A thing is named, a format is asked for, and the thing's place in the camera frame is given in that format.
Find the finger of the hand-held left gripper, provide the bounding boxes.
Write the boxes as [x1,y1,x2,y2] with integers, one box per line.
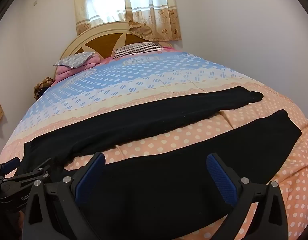
[0,157,21,178]
[0,158,54,193]

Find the pink folded blanket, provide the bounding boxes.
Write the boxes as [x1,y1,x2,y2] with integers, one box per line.
[54,55,107,83]

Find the cream wooden headboard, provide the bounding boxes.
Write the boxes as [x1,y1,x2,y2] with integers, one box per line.
[54,21,174,80]

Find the striped pillow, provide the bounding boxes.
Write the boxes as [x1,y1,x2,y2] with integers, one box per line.
[113,42,164,60]

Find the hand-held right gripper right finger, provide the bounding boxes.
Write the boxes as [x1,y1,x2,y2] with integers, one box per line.
[206,152,290,240]

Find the black pants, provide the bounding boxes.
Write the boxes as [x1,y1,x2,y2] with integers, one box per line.
[16,86,302,240]

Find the grey floral pillow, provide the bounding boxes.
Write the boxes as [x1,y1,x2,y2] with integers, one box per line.
[53,52,95,68]

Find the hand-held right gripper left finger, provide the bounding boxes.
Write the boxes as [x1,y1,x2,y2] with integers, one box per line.
[22,152,107,240]

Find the polka dot bedspread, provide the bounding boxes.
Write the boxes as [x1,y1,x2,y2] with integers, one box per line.
[0,46,308,240]

